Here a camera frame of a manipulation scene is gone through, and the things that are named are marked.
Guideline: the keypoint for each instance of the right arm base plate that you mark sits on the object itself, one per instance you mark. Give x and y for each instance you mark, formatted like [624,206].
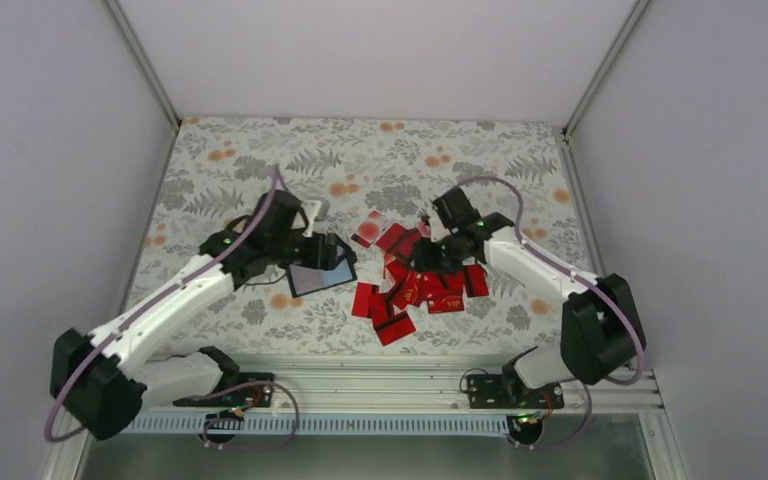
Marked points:
[492,392]

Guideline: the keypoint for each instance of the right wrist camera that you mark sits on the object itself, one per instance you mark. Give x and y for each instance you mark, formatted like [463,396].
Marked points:
[433,227]

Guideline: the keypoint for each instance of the floral patterned table mat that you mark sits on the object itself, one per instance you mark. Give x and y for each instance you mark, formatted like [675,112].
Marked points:
[376,176]

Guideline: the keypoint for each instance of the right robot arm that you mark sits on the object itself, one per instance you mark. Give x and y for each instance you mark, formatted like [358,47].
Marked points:
[600,325]

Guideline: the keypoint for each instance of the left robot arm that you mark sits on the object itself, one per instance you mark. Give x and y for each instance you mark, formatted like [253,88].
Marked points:
[106,378]

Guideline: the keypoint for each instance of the red card left edge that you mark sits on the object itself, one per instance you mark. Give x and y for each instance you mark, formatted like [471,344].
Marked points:
[362,298]

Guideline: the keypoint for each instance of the black leather card holder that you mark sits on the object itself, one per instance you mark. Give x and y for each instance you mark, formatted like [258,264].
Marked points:
[304,280]

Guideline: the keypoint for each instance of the red card far right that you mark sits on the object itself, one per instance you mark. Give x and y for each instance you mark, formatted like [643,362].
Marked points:
[474,281]

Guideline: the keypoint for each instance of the red vip card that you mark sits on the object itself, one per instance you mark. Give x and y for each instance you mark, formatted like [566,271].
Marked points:
[407,292]
[447,302]

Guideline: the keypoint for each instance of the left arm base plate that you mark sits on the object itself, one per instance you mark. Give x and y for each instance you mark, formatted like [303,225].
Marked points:
[248,390]

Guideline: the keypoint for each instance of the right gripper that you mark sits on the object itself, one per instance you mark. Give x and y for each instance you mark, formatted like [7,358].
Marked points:
[425,260]

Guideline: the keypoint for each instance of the aluminium rail frame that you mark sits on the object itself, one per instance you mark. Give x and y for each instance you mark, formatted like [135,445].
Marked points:
[420,384]

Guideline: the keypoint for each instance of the red card front bottom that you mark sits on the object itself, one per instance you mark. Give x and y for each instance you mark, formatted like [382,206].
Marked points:
[391,327]

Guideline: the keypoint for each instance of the red card top centre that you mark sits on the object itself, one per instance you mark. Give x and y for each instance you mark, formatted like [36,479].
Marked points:
[398,242]

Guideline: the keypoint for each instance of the white red circle card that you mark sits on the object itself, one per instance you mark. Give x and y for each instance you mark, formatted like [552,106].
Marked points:
[373,226]

